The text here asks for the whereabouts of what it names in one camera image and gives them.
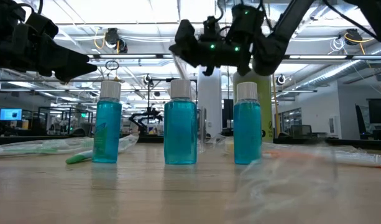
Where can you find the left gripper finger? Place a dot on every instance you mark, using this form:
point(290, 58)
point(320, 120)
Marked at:
point(81, 71)
point(56, 57)

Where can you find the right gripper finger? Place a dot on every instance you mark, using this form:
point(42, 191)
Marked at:
point(188, 34)
point(188, 53)

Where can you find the blue mouthwash bottle white cap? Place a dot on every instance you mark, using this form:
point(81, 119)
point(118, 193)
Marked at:
point(247, 130)
point(107, 130)
point(180, 130)

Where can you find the green toothbrush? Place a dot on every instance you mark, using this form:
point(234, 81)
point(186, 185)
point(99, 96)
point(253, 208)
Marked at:
point(78, 159)
point(69, 142)
point(28, 151)

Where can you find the orange toothbrush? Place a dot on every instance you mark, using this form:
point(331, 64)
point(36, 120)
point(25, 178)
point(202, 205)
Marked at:
point(348, 158)

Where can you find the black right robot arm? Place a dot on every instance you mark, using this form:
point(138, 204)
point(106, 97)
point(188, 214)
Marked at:
point(271, 49)

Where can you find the black background robot arm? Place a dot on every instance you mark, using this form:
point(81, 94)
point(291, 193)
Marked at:
point(146, 113)

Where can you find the white round column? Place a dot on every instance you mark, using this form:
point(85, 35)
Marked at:
point(210, 99)

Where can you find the black upright panel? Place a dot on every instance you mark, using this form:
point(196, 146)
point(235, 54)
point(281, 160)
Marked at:
point(228, 113)

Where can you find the blue lit monitor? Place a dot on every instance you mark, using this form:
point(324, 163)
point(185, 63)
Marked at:
point(10, 114)

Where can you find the green disinfecting wipes canister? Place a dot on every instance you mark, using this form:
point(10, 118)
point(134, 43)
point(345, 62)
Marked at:
point(267, 105)

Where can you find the clear acrylic organizer box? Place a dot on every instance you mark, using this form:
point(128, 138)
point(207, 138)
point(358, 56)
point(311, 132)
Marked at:
point(202, 130)

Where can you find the grey mesh office chair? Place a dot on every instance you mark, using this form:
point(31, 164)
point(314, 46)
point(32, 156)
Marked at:
point(300, 130)

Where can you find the clear plastic wrapper scrap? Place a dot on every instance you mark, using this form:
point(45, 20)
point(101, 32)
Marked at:
point(280, 193)

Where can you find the black ceiling light rail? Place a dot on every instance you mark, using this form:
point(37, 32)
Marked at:
point(131, 56)

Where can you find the dark wall monitor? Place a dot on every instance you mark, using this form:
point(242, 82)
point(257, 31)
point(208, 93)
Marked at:
point(379, 110)

